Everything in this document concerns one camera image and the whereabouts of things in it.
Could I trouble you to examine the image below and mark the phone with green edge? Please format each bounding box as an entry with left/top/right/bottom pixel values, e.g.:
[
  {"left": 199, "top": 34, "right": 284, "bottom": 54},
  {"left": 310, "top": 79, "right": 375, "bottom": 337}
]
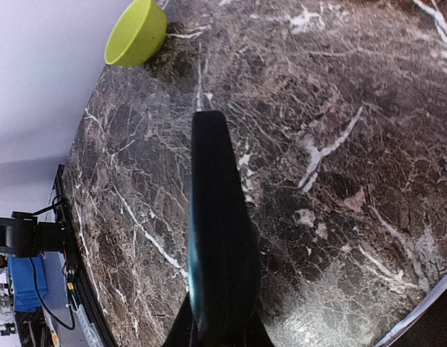
[{"left": 188, "top": 111, "right": 260, "bottom": 345}]

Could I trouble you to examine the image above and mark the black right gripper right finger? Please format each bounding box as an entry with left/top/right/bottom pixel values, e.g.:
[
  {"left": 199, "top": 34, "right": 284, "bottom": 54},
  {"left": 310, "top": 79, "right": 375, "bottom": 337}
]
[{"left": 244, "top": 310, "right": 274, "bottom": 347}]

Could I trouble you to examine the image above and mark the black front rail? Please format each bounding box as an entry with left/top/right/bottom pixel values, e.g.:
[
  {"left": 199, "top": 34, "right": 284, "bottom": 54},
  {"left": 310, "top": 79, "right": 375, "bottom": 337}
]
[{"left": 53, "top": 165, "right": 117, "bottom": 346}]

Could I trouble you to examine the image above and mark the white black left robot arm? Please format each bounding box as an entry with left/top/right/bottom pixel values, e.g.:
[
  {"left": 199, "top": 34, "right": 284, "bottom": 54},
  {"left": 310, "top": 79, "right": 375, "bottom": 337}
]
[{"left": 0, "top": 211, "right": 68, "bottom": 258}]

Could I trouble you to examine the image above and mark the white slotted cable duct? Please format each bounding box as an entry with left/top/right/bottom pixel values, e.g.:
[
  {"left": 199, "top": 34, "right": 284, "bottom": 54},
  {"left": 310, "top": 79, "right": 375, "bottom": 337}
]
[{"left": 74, "top": 305, "right": 104, "bottom": 347}]

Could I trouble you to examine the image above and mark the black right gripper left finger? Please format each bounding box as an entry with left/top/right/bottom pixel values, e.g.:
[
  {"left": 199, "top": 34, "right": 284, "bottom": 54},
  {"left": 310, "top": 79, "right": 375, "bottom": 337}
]
[{"left": 165, "top": 293, "right": 198, "bottom": 347}]

